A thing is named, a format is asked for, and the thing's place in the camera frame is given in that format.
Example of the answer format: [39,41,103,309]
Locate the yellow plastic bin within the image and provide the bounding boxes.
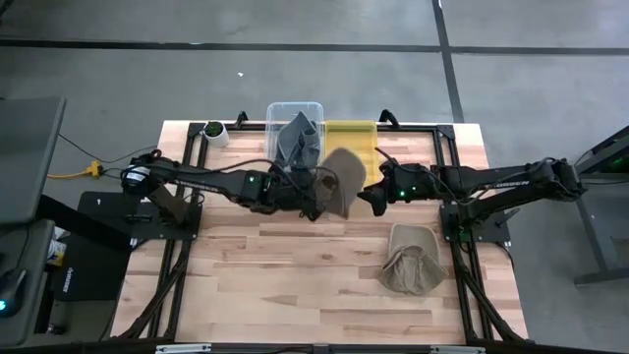
[323,119,380,191]

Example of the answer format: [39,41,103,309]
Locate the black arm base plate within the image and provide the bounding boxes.
[438,202,513,246]
[77,189,203,243]

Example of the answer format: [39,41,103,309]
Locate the black floor cable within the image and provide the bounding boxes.
[57,131,159,166]

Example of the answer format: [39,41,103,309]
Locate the black aluminium table frame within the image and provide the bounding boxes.
[116,110,531,345]

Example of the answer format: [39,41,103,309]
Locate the clear plastic storage bin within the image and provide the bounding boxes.
[264,100,326,179]

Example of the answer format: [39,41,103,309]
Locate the white pot with plant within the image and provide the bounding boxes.
[201,120,232,149]

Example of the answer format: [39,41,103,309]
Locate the black computer mouse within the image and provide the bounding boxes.
[0,267,29,320]

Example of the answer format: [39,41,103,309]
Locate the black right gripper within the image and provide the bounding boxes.
[357,159,441,218]

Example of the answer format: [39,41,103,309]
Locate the grey desk top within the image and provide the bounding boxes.
[0,218,56,349]
[0,95,68,227]

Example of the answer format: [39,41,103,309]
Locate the black equipment stand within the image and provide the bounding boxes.
[542,125,629,289]

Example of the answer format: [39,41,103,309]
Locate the black computer case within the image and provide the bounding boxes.
[51,230,135,304]

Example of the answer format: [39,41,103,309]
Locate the silver frame bracket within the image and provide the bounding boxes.
[154,343,213,354]
[429,345,486,354]

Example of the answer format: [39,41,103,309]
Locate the tan baseball cap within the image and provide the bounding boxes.
[313,147,369,221]
[375,223,451,297]

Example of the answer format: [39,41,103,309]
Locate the yellow power cable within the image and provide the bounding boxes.
[46,159,105,181]

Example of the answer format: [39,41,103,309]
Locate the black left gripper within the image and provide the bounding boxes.
[262,166,341,223]

